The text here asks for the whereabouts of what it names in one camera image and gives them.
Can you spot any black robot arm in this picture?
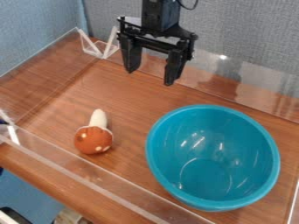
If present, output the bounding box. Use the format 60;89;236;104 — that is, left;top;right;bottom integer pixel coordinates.
116;0;198;86

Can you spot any clear acrylic left barrier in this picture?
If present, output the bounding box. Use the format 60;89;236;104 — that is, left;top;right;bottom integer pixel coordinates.
0;28;96;120

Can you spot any clear acrylic barrier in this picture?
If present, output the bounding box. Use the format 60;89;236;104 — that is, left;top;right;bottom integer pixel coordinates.
0;28;96;120
112;46;299;123
0;108;220;224

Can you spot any clear acrylic back barrier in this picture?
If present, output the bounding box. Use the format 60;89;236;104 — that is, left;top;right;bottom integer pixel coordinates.
112;46;299;123

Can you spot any blue plastic bowl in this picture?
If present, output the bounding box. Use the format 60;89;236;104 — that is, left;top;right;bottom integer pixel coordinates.
144;104;280;212

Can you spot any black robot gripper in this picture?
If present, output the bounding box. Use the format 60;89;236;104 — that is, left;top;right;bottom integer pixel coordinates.
116;16;198;86

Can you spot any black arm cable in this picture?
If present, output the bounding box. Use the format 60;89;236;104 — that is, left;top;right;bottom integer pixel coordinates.
174;0;200;11

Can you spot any brown plush mushroom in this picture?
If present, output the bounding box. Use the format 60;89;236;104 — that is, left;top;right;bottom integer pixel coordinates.
73;109;113;155

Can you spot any clear acrylic front barrier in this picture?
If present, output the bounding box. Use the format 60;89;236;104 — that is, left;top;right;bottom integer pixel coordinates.
0;108;220;224

